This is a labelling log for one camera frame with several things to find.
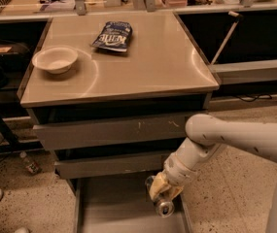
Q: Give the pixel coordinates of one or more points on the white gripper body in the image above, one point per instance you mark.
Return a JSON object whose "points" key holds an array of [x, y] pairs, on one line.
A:
{"points": [[178, 173]]}

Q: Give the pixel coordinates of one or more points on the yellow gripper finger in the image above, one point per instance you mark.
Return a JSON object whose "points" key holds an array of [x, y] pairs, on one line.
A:
{"points": [[160, 185], [174, 191]]}

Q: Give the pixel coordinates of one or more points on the silver redbull can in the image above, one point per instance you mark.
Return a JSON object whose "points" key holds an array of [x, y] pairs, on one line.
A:
{"points": [[162, 202]]}

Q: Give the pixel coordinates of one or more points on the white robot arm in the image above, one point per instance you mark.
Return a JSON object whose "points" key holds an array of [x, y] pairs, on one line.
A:
{"points": [[204, 135]]}

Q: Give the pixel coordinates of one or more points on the grey middle drawer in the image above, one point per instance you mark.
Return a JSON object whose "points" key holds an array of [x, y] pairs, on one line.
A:
{"points": [[111, 165]]}

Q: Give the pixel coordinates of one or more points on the grey open bottom drawer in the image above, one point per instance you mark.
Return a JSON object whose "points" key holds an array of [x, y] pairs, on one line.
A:
{"points": [[121, 204]]}

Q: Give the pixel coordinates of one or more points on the grey drawer cabinet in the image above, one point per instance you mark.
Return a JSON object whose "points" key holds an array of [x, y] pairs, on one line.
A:
{"points": [[161, 73]]}

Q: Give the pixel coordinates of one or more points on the grey top drawer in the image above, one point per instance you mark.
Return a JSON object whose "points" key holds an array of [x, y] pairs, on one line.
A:
{"points": [[112, 131]]}

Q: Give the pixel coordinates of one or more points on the plastic bottle on floor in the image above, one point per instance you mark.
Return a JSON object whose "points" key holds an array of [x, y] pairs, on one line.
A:
{"points": [[30, 164]]}

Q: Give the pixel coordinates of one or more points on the blue chip bag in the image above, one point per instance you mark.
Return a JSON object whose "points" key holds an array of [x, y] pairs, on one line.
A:
{"points": [[115, 36]]}

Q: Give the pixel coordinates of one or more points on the black stand leg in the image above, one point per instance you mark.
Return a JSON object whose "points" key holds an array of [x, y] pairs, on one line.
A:
{"points": [[13, 143]]}

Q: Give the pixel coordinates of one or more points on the white bowl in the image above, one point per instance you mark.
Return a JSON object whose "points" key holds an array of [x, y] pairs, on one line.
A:
{"points": [[55, 59]]}

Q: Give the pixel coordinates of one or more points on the black bag on shelf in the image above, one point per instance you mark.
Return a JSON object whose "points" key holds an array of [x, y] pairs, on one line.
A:
{"points": [[14, 57]]}

